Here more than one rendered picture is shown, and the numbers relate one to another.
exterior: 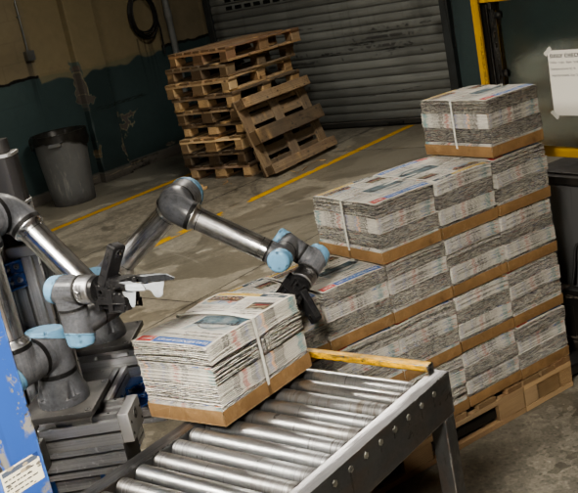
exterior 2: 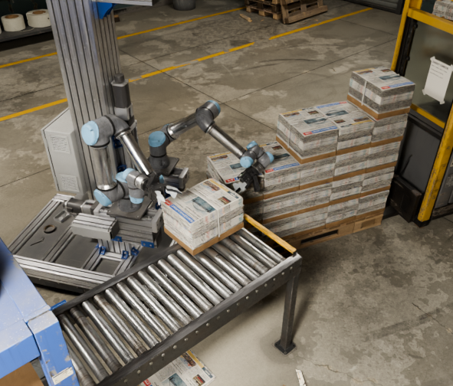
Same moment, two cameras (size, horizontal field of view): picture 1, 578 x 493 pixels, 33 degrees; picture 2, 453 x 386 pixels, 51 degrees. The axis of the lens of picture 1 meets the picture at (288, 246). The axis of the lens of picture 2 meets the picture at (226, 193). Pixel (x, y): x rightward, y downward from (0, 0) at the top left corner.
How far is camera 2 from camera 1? 89 cm
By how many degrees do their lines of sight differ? 22
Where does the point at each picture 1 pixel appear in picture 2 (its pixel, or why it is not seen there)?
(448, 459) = (290, 289)
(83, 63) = not seen: outside the picture
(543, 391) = (364, 225)
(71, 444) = (129, 225)
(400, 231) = (314, 149)
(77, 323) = (136, 194)
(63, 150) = not seen: outside the picture
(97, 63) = not seen: outside the picture
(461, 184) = (354, 130)
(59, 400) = (126, 208)
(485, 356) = (340, 208)
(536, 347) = (367, 207)
